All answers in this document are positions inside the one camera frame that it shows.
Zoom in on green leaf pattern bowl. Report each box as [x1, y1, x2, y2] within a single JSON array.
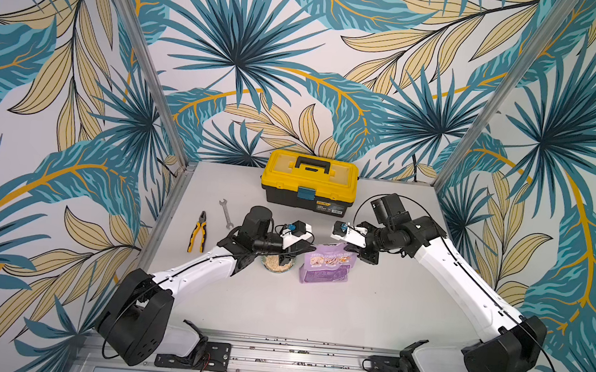
[[262, 255, 296, 273]]

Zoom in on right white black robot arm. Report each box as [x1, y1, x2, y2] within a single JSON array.
[[358, 193, 548, 372]]

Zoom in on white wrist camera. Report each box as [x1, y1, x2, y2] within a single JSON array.
[[278, 221, 315, 251], [331, 221, 368, 248]]

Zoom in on purple oats bag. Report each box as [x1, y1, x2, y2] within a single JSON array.
[[299, 243, 358, 284]]

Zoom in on right aluminium frame post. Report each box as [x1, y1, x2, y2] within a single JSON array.
[[433, 0, 579, 192]]

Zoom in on aluminium frame post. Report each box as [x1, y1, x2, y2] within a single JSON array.
[[113, 0, 189, 172], [433, 0, 579, 192]]

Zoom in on aluminium mounting rail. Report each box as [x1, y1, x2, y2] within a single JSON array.
[[74, 329, 397, 372]]

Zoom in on left aluminium frame post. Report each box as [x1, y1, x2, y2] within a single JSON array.
[[113, 0, 189, 172]]

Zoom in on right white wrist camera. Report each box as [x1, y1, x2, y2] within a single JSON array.
[[331, 221, 368, 248]]

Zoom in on silver open-end wrench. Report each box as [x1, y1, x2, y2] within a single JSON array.
[[219, 199, 234, 230]]

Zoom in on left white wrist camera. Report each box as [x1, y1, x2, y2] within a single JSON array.
[[278, 221, 315, 251]]

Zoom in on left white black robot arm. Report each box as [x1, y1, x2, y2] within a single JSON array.
[[94, 205, 315, 369]]

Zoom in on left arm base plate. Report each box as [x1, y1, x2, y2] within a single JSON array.
[[153, 341, 233, 372]]

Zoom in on yellow black plastic toolbox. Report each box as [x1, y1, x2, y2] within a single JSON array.
[[261, 150, 359, 217]]

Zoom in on yellow black pliers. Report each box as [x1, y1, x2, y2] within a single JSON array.
[[187, 211, 207, 253]]

